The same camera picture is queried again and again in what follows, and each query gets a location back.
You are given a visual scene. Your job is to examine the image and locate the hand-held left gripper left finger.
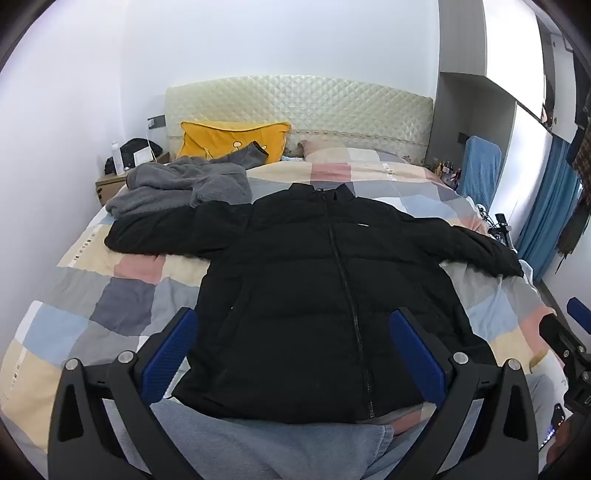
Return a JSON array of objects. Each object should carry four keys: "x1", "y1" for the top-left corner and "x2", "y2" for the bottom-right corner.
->
[{"x1": 47, "y1": 307, "x2": 200, "y2": 480}]

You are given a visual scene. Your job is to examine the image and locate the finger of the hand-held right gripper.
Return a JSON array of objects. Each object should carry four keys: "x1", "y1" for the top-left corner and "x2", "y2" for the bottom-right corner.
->
[
  {"x1": 539, "y1": 313, "x2": 591, "y2": 365},
  {"x1": 567, "y1": 298, "x2": 591, "y2": 334}
]

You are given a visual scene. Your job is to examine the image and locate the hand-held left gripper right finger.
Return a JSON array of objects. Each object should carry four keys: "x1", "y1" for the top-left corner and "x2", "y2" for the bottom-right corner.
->
[{"x1": 389, "y1": 307, "x2": 541, "y2": 480}]

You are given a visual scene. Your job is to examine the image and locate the black puffer jacket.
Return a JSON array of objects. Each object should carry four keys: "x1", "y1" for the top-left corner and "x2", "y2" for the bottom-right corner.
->
[{"x1": 104, "y1": 182, "x2": 525, "y2": 424}]

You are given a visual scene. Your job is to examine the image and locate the blue curtain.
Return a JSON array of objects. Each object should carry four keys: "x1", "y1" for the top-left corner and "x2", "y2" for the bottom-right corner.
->
[{"x1": 515, "y1": 136, "x2": 583, "y2": 278}]

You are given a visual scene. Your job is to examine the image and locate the pastel checkered quilt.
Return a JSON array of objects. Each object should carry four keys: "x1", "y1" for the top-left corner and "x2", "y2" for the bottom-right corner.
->
[{"x1": 0, "y1": 147, "x2": 571, "y2": 480}]

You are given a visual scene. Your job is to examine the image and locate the black tripod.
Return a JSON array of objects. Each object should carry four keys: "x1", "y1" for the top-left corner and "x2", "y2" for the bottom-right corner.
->
[{"x1": 480, "y1": 212, "x2": 513, "y2": 252}]

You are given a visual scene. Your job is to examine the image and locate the person's grey sweatpants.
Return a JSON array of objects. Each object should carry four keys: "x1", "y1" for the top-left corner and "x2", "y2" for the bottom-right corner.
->
[{"x1": 106, "y1": 374, "x2": 568, "y2": 480}]

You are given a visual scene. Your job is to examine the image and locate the grey fleece garment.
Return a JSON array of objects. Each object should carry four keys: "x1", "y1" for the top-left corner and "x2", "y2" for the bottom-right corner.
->
[{"x1": 105, "y1": 142, "x2": 270, "y2": 219}]

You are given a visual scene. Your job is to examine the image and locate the blue chair cover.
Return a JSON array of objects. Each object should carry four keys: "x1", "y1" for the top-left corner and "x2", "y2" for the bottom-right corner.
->
[{"x1": 457, "y1": 135, "x2": 502, "y2": 210}]

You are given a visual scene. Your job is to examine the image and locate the wooden nightstand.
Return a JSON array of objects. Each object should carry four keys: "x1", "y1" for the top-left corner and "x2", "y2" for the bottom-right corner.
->
[{"x1": 95, "y1": 152, "x2": 171, "y2": 206}]

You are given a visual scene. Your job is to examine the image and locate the row of small bottles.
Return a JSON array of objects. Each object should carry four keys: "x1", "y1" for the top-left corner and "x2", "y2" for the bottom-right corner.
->
[{"x1": 431, "y1": 159, "x2": 462, "y2": 188}]

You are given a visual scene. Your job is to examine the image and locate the black bag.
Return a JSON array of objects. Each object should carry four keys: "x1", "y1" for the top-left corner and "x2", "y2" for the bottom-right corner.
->
[{"x1": 104, "y1": 137, "x2": 164, "y2": 175}]

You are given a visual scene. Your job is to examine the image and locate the yellow pillow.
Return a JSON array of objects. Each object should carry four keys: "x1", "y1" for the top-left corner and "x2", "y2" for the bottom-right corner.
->
[{"x1": 177, "y1": 121, "x2": 293, "y2": 163}]

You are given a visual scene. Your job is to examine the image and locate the pink pillow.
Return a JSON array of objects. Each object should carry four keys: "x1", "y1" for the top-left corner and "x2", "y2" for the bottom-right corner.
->
[{"x1": 298, "y1": 138, "x2": 352, "y2": 160}]

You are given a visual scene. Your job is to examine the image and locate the cream quilted headboard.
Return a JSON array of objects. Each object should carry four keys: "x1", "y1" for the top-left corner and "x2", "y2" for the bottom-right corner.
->
[{"x1": 164, "y1": 76, "x2": 435, "y2": 162}]

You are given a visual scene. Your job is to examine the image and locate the grey wall cabinet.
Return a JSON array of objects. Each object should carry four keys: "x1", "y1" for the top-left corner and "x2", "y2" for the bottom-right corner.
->
[{"x1": 436, "y1": 0, "x2": 555, "y2": 185}]

